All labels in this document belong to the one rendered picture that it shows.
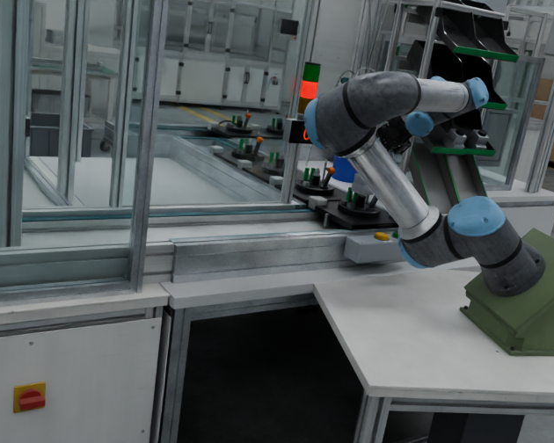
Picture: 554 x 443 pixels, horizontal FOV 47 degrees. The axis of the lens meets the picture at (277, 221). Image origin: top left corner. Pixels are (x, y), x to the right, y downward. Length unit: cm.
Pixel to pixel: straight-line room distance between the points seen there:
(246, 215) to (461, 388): 89
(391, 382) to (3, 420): 85
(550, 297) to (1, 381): 123
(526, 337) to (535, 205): 213
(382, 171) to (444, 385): 49
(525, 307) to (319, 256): 57
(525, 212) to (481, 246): 206
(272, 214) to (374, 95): 76
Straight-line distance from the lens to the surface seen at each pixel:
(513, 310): 163
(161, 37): 143
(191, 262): 163
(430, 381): 140
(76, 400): 162
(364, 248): 183
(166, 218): 187
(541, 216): 375
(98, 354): 157
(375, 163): 150
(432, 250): 162
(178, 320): 160
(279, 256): 176
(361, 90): 140
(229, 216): 196
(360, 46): 336
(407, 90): 143
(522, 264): 163
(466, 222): 155
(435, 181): 229
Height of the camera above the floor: 150
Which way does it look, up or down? 17 degrees down
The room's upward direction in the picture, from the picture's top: 9 degrees clockwise
